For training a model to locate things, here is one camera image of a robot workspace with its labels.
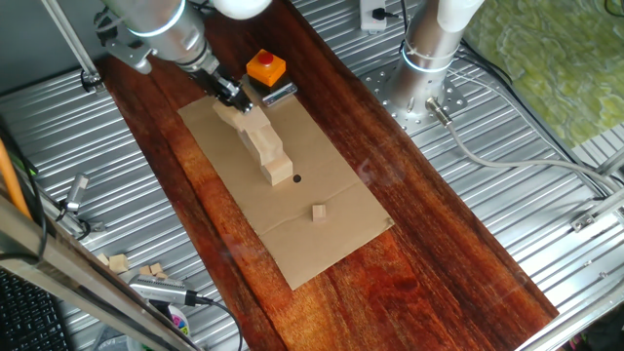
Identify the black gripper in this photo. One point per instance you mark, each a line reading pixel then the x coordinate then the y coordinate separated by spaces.
pixel 217 84

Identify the large wooden cube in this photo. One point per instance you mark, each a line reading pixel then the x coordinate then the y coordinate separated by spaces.
pixel 268 144
pixel 278 171
pixel 257 122
pixel 229 117

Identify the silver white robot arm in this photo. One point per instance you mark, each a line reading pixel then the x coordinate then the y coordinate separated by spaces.
pixel 424 58

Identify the orange emergency stop button box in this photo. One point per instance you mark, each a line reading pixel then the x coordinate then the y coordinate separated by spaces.
pixel 265 68

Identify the brown cardboard sheet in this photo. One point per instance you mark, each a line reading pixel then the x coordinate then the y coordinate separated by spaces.
pixel 302 219

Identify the small wooden cube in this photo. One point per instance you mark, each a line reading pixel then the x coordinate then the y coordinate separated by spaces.
pixel 103 259
pixel 118 263
pixel 319 213

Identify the white power strip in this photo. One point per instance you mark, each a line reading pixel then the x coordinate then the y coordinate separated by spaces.
pixel 369 19

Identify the thin metal stand rod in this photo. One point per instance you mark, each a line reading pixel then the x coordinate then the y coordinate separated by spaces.
pixel 72 44

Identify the tiny wooden cube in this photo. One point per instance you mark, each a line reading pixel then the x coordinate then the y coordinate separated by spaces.
pixel 156 268
pixel 145 269
pixel 162 276

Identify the silver robot mounting plate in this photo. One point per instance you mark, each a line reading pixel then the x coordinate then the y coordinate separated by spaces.
pixel 456 95

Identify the reddish brown wooden board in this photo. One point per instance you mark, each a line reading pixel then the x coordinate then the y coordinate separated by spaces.
pixel 390 273

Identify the orange tube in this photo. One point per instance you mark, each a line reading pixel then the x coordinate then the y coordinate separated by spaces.
pixel 9 178

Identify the black keyboard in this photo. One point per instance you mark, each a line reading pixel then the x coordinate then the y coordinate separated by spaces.
pixel 24 322

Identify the silver camera mount bracket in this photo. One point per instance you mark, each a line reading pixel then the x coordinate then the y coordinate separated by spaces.
pixel 129 54

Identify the silver camera on stand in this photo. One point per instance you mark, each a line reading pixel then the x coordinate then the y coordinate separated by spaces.
pixel 78 189

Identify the metal camera stand bracket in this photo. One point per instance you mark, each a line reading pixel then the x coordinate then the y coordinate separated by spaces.
pixel 92 226

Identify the silver ridged camera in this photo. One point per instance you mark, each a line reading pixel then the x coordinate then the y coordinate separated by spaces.
pixel 156 290

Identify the aluminium frame beam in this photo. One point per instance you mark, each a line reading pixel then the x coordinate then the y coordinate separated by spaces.
pixel 73 283

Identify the aluminium profile rail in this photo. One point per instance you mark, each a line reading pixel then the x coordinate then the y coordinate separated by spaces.
pixel 604 207
pixel 614 163

